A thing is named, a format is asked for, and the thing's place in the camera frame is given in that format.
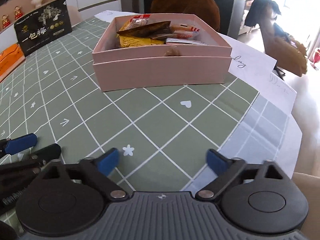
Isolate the yellow biscuit packet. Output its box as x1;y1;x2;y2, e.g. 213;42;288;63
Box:
117;20;164;48

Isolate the clear meat strip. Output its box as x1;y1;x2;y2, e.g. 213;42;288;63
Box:
117;21;173;38

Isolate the white rice cracker packet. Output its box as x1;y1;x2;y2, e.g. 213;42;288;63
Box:
164;38;208;46

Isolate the clear round cake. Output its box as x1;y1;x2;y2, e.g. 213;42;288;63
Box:
170;23;200;39

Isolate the red yellow small snack packet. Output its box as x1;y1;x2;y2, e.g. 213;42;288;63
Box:
129;14;151;29

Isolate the green grid tablecloth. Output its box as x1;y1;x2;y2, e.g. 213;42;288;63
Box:
0;16;291;235

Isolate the orange tissue box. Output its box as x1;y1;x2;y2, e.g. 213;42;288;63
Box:
0;43;25;82

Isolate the black plum snack bag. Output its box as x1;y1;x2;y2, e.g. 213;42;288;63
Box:
14;0;72;56

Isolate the red doll figurine left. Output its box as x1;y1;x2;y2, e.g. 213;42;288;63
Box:
2;15;11;29

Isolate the red doll figurine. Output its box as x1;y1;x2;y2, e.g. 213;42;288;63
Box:
2;15;11;29
14;6;23;20

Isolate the pink cardboard gift box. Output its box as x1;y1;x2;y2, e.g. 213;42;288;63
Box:
92;14;232;92

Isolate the chair with brown jacket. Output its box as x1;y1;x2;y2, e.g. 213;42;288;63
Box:
244;0;307;77

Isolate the red doll figurine right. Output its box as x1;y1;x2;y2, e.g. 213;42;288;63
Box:
14;6;23;20

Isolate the beige dining chair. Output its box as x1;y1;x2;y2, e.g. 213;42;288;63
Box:
67;5;83;26

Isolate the brown cloth covered chair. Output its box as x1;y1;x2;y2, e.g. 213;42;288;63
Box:
150;0;220;31

